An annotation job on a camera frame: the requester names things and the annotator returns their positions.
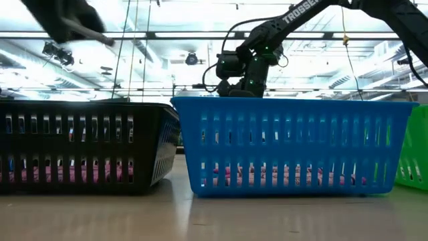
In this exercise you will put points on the black track lights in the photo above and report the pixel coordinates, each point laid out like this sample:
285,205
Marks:
60,55

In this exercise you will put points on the thin black rail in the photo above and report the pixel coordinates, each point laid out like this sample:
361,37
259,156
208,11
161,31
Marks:
150,89

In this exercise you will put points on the green plastic basket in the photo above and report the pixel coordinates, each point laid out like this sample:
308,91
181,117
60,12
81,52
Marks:
414,150

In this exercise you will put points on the black plastic basket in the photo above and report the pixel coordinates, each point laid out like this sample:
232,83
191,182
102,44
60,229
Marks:
83,147

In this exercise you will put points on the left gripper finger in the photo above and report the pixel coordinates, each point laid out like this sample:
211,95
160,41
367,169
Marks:
77,33

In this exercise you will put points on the black ceiling spotlight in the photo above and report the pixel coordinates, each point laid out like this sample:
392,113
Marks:
191,59

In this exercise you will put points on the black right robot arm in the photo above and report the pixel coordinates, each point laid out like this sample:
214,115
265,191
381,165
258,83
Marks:
301,10

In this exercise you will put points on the black ceiling fixture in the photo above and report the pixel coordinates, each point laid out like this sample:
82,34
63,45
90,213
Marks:
402,61

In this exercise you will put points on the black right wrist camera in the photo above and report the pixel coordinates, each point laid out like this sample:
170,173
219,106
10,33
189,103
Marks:
230,65

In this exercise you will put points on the blue plastic basket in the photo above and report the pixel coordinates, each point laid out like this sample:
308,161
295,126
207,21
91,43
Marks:
294,147

